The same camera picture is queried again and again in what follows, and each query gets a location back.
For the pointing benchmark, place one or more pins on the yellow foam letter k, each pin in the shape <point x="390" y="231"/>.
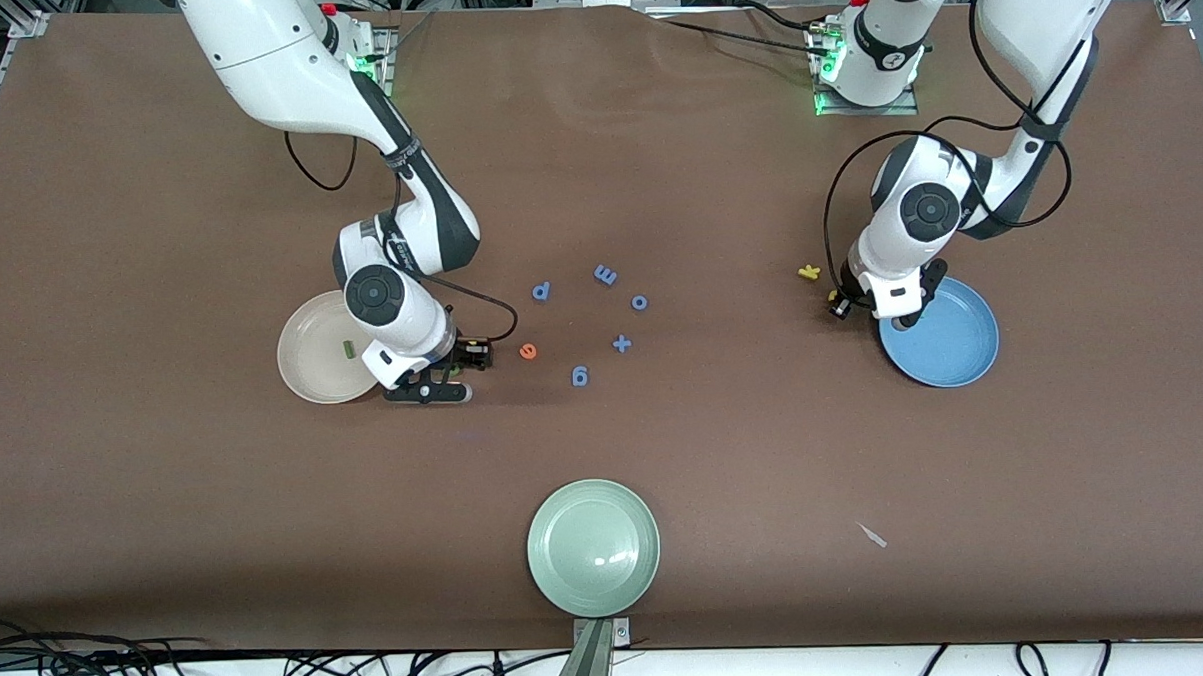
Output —
<point x="808" y="272"/>

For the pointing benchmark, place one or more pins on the blue round plate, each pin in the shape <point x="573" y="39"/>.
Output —
<point x="952" y="346"/>

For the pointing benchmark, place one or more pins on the grey metal camera post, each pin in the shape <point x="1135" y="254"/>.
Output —
<point x="595" y="668"/>

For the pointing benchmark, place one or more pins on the blue foam letter g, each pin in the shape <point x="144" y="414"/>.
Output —
<point x="575" y="375"/>

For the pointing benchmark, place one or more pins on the small white paper scrap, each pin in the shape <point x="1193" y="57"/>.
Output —
<point x="874" y="536"/>

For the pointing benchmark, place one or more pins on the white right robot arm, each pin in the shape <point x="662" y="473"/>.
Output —
<point x="282" y="59"/>

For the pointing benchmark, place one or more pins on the grey metal base plate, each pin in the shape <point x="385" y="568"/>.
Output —
<point x="894" y="110"/>

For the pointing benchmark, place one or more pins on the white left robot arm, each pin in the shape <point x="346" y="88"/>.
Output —
<point x="1041" y="22"/>

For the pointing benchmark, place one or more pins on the beige round plate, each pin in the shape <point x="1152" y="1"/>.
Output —
<point x="312" y="358"/>

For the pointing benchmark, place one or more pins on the pale green round plate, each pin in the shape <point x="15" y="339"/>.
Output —
<point x="594" y="548"/>

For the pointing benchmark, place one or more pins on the blue foam letter m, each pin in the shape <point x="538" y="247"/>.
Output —
<point x="605" y="276"/>

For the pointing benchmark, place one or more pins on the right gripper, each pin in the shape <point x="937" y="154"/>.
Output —
<point x="461" y="350"/>

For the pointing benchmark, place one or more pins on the brown table cover mat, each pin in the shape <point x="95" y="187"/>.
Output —
<point x="167" y="493"/>

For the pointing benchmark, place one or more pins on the blue foam letter x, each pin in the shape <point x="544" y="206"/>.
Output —
<point x="622" y="343"/>

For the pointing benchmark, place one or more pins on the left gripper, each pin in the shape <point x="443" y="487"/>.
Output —
<point x="842" y="307"/>

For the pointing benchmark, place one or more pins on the aluminium corner bracket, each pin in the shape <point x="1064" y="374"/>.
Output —
<point x="28" y="23"/>

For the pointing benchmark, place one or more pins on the blue foam letter p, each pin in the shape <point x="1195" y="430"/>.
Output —
<point x="549" y="290"/>

